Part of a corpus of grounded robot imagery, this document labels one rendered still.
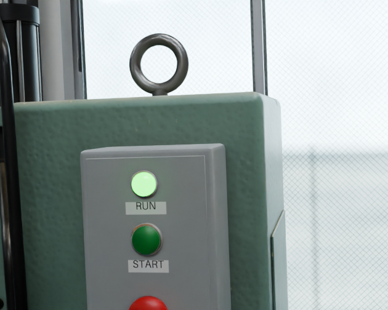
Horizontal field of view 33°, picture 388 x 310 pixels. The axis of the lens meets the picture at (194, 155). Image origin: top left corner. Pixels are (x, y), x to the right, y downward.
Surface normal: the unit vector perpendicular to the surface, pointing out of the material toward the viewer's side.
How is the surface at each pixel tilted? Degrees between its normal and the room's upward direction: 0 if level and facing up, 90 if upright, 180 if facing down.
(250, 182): 90
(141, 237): 88
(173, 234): 90
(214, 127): 90
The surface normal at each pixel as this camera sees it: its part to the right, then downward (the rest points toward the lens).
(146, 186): -0.14, 0.07
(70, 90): 0.94, -0.02
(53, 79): -0.34, 0.06
